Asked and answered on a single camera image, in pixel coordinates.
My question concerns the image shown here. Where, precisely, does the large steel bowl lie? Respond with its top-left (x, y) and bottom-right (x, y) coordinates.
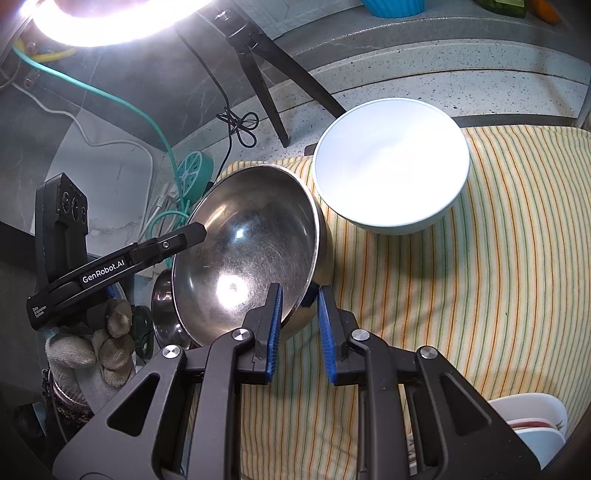
top-left (171, 164), bottom-right (333, 349)

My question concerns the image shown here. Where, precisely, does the teal round power strip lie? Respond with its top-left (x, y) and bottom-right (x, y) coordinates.
top-left (174, 151), bottom-right (215, 204)

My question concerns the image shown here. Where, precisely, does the black mini tripod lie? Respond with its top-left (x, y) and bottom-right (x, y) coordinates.
top-left (203, 9), bottom-right (347, 148)

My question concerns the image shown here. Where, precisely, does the black cable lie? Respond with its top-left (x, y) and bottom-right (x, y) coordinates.
top-left (178, 28), bottom-right (259, 148)

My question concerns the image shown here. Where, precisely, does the light blue ceramic bowl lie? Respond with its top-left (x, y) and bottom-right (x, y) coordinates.
top-left (313, 98), bottom-right (472, 236)

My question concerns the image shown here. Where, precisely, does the orange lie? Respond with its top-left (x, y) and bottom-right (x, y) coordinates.
top-left (531, 0), bottom-right (561, 24)

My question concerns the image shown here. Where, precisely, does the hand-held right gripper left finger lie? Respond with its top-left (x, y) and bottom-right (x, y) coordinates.
top-left (51, 282), bottom-right (283, 480)

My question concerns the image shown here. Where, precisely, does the white cable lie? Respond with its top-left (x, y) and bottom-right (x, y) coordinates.
top-left (18, 88), bottom-right (156, 232)

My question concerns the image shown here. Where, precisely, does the blue ribbed cup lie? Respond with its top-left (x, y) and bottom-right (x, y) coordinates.
top-left (362, 0), bottom-right (426, 18)

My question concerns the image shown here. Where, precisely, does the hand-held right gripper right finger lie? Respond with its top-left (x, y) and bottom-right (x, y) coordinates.
top-left (317, 285), bottom-right (541, 480)

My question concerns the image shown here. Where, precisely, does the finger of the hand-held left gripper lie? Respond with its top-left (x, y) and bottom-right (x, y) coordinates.
top-left (129, 222), bottom-right (207, 269)

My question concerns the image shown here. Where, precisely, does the white pink floral plate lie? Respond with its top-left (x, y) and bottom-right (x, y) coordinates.
top-left (487, 392), bottom-right (568, 432)

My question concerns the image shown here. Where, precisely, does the green dish soap bottle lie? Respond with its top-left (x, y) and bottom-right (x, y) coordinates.
top-left (475, 0), bottom-right (532, 18)

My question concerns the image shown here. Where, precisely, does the yellow striped cloth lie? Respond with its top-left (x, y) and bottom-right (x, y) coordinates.
top-left (217, 124), bottom-right (591, 480)

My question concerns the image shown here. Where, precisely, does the small steel bowl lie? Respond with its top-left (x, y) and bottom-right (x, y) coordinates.
top-left (151, 270), bottom-right (195, 352)

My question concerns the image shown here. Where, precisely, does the teal cable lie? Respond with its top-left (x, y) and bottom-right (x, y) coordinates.
top-left (14, 41), bottom-right (195, 250)

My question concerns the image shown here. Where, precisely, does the person's left hand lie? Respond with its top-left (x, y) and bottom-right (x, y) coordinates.
top-left (45, 298), bottom-right (137, 411)

